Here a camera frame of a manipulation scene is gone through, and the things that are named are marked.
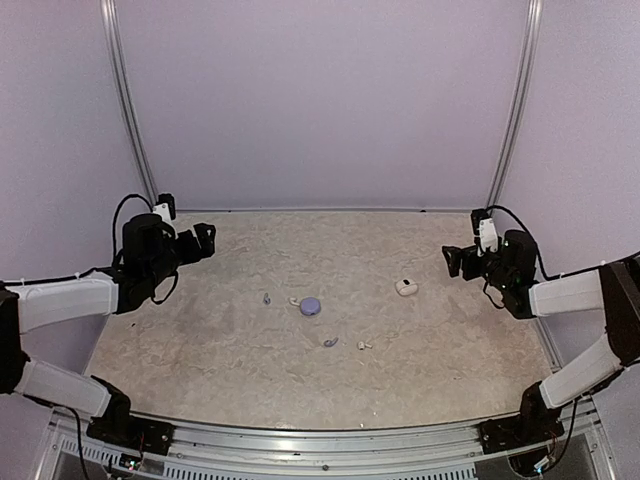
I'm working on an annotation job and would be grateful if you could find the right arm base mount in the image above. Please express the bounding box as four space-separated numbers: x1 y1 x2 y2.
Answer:
478 415 565 455

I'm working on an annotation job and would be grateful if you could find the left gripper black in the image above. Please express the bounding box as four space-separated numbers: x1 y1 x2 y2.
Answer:
145 222 215 287

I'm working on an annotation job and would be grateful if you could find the purple round charging case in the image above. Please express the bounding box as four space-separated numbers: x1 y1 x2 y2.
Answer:
299 297 321 316

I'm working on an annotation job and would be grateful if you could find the left aluminium frame post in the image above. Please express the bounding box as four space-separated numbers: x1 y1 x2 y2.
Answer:
100 0 158 201

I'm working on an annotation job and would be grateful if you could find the front aluminium rail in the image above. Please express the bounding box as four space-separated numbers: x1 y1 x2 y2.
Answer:
29 407 619 480

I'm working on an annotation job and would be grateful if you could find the cream earbud charging case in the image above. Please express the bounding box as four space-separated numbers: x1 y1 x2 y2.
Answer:
395 279 419 297

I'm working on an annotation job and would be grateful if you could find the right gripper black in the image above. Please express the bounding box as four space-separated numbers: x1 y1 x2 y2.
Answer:
442 238 513 293

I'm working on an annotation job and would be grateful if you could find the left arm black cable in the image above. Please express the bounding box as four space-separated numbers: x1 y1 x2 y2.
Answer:
0 193 180 306

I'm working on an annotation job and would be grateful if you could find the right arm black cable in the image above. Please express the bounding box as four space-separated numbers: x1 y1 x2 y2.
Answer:
482 204 614 309

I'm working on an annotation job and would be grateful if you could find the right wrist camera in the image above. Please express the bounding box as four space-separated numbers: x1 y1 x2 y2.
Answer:
470 209 500 257

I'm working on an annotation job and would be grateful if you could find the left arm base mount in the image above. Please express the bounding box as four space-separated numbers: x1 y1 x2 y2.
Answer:
87 416 175 456

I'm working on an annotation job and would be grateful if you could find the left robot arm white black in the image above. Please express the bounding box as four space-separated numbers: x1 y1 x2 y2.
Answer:
1 213 216 445

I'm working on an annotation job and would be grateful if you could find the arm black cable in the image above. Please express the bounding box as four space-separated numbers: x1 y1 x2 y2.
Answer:
0 193 180 306
482 204 614 309

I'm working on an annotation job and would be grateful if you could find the right aluminium frame post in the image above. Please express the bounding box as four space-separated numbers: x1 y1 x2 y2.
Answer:
486 0 544 206

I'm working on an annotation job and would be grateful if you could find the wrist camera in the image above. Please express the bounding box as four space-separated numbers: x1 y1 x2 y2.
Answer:
470 209 500 257
153 193 176 221

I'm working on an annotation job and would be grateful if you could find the aluminium frame post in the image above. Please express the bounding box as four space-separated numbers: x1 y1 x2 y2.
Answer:
486 0 544 206
100 0 158 201

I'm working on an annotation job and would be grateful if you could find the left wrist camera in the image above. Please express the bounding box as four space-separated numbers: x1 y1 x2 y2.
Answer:
153 193 176 221

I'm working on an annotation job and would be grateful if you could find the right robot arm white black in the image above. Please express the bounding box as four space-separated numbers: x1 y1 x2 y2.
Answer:
441 229 639 444

